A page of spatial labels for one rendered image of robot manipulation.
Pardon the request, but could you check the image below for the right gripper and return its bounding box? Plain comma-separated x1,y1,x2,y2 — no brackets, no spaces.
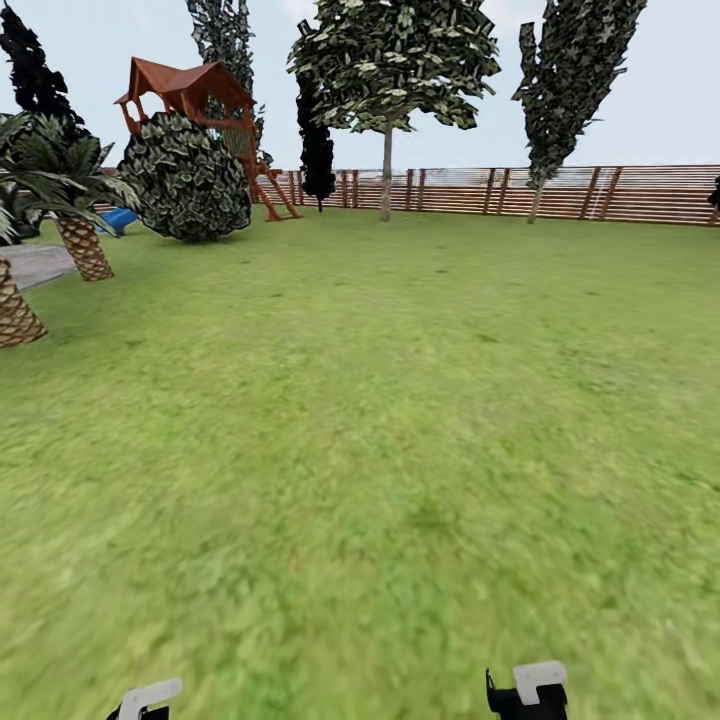
486,669,567,720

